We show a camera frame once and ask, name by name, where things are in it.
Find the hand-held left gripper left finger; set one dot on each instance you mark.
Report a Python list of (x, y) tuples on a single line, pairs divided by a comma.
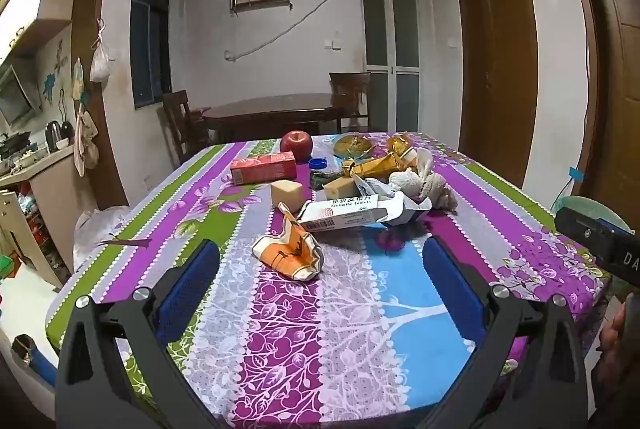
[(190, 284)]

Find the beige hanging cloth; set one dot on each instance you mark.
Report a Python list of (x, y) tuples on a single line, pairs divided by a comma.
[(85, 144)]

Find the frosted glass door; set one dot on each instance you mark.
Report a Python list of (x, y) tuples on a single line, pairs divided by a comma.
[(400, 34)]

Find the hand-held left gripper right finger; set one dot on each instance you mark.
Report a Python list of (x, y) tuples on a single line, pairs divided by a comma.
[(452, 294)]

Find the orange and white wrapper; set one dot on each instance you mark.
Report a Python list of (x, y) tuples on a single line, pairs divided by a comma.
[(290, 254)]

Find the hanging white plastic bag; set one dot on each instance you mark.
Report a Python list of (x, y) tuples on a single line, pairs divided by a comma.
[(100, 64)]

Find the person's right hand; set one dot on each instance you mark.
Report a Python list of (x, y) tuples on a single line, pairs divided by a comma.
[(615, 349)]

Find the red apple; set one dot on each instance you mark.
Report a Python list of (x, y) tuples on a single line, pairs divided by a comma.
[(296, 145)]

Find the dark green wrapper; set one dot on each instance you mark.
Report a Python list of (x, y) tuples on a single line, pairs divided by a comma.
[(319, 179)]

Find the floral purple tablecloth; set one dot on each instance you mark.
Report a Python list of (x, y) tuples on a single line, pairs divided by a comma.
[(350, 334)]

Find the blue bottle cap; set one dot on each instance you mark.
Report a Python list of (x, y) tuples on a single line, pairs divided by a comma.
[(318, 163)]

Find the kitchen counter cabinet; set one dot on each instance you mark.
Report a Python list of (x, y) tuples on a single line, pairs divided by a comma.
[(55, 199)]

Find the wall cupboard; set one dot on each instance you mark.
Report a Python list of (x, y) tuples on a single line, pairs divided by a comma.
[(45, 9)]

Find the small gold foil wrapper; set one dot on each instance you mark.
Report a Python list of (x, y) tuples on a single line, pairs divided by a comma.
[(400, 141)]

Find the white medicine box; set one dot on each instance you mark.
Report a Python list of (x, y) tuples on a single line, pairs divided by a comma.
[(350, 211)]

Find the black electric kettle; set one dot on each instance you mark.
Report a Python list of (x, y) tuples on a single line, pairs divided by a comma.
[(55, 136)]

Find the blue tape piece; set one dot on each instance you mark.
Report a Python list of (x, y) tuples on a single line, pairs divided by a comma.
[(576, 172)]

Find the wooden chair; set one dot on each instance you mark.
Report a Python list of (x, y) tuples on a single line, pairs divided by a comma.
[(350, 86), (175, 109)]

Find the panelled brown wooden door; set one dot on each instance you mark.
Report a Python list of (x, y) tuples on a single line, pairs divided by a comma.
[(615, 84)]

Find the small pale cheese block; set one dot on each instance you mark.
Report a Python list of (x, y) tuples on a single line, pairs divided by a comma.
[(340, 188)]

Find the large gold foil package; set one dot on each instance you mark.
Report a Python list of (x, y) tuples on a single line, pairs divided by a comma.
[(380, 164)]

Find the metal range hood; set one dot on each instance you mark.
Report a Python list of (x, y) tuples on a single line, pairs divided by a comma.
[(15, 96)]

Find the large pale cheese block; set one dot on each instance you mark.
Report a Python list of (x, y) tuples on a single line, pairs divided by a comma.
[(286, 195)]

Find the red carton box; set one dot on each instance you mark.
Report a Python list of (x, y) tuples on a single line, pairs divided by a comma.
[(262, 169)]

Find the dark window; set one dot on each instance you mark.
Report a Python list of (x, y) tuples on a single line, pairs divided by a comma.
[(150, 39)]

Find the wooden dining table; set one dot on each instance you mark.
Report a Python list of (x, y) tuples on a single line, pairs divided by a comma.
[(270, 106)]

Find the green trash bin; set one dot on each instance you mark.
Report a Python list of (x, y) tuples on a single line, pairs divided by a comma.
[(575, 204)]

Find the white plastic floor bag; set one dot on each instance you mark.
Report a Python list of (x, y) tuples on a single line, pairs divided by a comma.
[(95, 224)]

